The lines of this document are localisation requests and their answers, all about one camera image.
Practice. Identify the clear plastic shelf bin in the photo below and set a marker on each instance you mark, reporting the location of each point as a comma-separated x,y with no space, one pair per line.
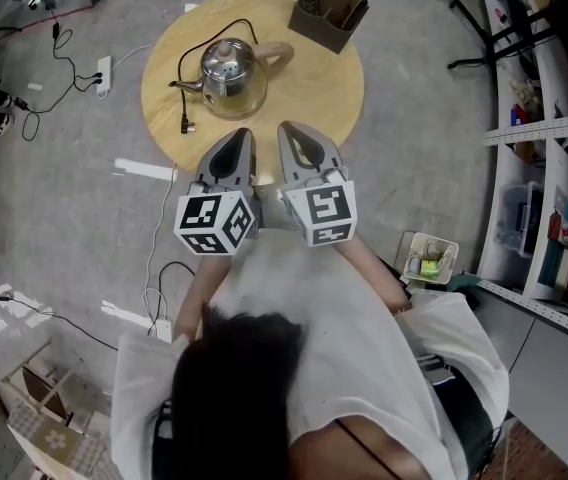
511,218

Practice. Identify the black desk frame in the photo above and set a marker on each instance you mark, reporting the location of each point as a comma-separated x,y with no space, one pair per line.
489,50

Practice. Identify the white power strip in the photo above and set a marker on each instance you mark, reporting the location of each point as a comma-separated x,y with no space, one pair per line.
104,70
163,330

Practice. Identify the brown desk organizer box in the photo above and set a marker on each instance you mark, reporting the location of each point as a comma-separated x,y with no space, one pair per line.
314,28

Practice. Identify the checkered cushion with flower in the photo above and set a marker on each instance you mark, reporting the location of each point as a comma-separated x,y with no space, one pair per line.
56,438

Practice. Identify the white shelf unit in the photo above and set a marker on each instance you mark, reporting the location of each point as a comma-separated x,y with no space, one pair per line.
539,128

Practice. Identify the stainless steel electric kettle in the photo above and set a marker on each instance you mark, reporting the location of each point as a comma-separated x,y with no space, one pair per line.
229,68

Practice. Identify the person's left forearm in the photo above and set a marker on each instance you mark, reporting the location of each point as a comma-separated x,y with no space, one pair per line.
204,288

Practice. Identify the person's white shirt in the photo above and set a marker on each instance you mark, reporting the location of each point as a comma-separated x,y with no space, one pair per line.
344,343

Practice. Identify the person's right forearm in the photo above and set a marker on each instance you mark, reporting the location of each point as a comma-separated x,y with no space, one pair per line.
374,273

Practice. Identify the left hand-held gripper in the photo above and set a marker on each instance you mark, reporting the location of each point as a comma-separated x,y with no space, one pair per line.
199,218

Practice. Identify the wooden stool frame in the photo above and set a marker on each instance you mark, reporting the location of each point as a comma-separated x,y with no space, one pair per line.
39,393

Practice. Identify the round wooden table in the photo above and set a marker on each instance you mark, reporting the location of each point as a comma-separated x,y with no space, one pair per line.
314,93

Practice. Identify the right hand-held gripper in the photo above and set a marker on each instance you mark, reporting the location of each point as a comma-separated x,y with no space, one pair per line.
324,208

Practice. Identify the green yellow small packet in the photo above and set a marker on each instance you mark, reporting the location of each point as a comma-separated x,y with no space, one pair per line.
429,267

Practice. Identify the grey metal cabinet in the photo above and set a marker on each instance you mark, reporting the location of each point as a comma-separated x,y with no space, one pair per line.
554,368

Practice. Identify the white slotted basket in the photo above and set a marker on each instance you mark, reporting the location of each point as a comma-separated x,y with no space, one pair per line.
414,248

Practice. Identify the beige round kettle base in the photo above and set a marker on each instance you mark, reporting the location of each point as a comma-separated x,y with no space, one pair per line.
234,116

